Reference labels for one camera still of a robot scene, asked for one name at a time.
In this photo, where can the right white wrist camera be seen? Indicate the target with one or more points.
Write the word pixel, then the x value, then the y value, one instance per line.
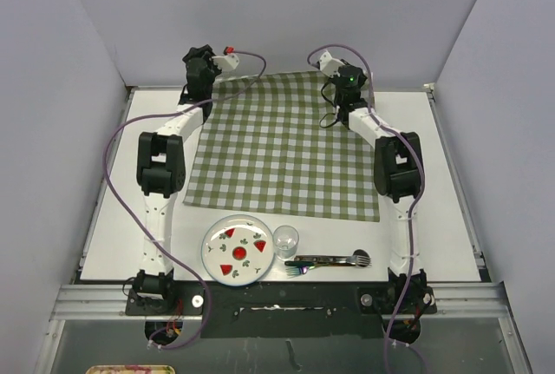
pixel 329 65

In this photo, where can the green white checkered tablecloth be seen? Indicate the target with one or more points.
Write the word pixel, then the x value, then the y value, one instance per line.
pixel 274 150

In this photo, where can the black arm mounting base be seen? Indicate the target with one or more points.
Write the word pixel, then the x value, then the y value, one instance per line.
pixel 185 311

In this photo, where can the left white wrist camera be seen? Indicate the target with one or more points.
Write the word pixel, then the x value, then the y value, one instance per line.
pixel 228 62

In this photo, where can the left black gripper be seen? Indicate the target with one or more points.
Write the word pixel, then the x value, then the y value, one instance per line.
pixel 205 53

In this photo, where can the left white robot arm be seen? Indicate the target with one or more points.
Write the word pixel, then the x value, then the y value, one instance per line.
pixel 161 175

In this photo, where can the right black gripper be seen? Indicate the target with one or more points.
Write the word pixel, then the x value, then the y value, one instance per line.
pixel 363 77

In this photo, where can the iridescent rainbow fork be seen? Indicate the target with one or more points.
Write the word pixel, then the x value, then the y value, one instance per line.
pixel 295 269

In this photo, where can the clear drinking glass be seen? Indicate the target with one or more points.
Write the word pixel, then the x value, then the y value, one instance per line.
pixel 285 240

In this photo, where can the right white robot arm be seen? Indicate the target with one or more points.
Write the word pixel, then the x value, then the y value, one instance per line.
pixel 398 171

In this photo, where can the silver fork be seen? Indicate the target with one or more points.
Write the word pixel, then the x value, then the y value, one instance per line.
pixel 359 258

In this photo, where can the yellow rimmed tray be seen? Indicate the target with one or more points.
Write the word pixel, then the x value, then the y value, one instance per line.
pixel 131 369

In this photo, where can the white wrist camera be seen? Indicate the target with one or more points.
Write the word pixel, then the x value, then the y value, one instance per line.
pixel 329 65
pixel 228 62

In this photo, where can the white plate with strawberries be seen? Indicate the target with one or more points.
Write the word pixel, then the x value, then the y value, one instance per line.
pixel 237 250

